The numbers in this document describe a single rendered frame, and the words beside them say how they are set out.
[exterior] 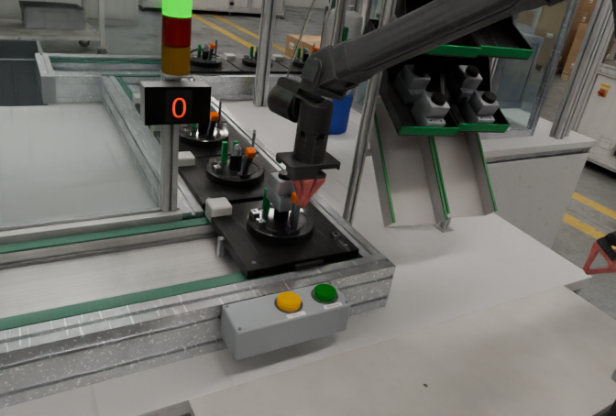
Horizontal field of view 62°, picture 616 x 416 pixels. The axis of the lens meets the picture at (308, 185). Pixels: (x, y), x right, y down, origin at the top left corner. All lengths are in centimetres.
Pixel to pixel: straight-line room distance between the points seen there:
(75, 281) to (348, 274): 49
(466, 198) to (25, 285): 92
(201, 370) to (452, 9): 67
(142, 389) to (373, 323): 44
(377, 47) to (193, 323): 52
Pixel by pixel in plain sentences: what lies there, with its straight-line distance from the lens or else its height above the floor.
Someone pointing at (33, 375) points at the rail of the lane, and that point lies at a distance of 86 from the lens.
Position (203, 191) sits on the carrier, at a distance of 117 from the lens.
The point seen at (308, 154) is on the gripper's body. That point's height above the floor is 118.
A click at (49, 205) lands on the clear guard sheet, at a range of 108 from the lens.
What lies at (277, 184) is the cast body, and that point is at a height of 108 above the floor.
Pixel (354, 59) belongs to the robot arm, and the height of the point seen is 135.
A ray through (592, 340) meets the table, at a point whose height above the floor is 86.
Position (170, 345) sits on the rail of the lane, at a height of 90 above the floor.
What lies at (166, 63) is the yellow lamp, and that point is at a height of 128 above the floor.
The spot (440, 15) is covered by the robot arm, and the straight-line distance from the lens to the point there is 76.
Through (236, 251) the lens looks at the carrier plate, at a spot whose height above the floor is 97.
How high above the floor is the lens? 151
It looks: 25 degrees down
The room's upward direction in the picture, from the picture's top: 9 degrees clockwise
